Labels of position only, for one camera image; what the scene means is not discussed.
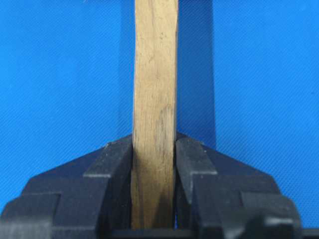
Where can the blue table mat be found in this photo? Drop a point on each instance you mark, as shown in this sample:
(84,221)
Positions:
(248,85)

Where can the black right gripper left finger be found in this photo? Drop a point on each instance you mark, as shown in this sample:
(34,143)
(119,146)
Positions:
(82,199)

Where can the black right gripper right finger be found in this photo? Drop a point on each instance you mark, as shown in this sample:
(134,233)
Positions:
(218,197)

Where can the wooden mallet hammer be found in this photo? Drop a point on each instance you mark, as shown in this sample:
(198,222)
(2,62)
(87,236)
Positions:
(154,115)

